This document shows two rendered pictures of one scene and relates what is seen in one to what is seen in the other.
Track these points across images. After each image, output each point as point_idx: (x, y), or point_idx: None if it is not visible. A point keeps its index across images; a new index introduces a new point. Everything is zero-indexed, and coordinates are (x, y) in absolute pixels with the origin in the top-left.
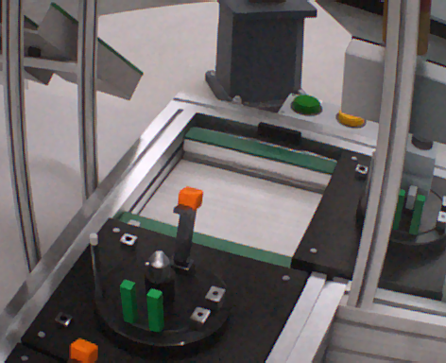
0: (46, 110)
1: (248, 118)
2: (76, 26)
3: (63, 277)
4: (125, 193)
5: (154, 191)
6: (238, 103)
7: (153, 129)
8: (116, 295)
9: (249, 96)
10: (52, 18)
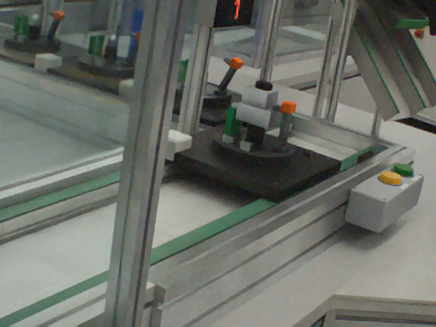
0: None
1: (383, 156)
2: (353, 28)
3: None
4: (301, 117)
5: (326, 147)
6: None
7: (367, 135)
8: None
9: None
10: (337, 8)
